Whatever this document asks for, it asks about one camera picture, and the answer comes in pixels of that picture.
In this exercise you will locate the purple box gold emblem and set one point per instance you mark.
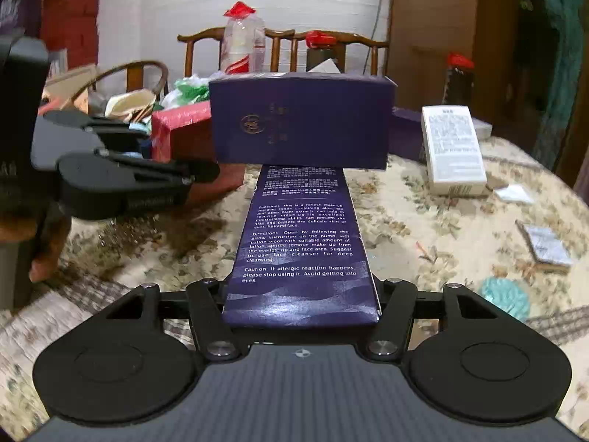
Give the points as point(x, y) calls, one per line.
point(299, 119)

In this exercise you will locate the brown cardboard pieces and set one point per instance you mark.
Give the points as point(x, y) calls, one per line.
point(69, 80)

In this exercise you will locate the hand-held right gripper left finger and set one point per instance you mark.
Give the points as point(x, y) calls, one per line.
point(207, 299)

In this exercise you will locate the brown wooden board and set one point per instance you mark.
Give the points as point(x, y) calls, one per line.
point(437, 18)

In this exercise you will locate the grey-green bottle red cap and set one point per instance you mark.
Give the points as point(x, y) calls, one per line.
point(322, 53)

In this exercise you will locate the grey square packet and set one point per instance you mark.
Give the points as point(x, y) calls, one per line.
point(545, 244)

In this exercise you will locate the purple cardboard box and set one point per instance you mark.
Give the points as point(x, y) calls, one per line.
point(407, 133)

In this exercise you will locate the white plastic bag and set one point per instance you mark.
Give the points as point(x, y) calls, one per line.
point(170, 99)

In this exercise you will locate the red cardboard box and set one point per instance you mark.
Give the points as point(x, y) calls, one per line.
point(182, 124)

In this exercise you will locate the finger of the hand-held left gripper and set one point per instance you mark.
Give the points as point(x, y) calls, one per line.
point(124, 132)
point(198, 171)

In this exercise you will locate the grey flat box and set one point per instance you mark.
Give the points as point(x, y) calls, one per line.
point(482, 128)

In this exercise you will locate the small white packet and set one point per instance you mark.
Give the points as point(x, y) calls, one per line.
point(513, 193)

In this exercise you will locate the cream paper bowl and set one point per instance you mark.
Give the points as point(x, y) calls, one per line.
point(124, 103)

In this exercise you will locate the long purple box white text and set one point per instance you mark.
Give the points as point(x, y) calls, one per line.
point(299, 248)

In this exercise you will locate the dark bottle red cap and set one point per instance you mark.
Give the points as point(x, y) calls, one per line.
point(458, 85)

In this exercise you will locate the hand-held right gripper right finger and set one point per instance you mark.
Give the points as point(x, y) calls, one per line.
point(395, 299)

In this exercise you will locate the bundle of wooden chopsticks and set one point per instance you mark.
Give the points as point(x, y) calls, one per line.
point(142, 113)

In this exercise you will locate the round-back wooden chair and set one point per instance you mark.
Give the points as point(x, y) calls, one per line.
point(158, 71)

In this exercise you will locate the bag of paper cups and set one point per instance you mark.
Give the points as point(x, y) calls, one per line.
point(241, 41)

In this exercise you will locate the white box printed text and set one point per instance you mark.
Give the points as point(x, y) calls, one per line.
point(453, 147)

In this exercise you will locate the floral cloth desktop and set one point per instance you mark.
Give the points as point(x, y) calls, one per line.
point(414, 239)

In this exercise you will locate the green plastic bag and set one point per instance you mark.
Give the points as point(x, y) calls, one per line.
point(191, 87)

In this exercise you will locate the person's left hand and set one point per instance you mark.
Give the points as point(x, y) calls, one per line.
point(50, 258)

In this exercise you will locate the stack of red boxes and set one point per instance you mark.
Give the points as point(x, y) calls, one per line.
point(69, 23)

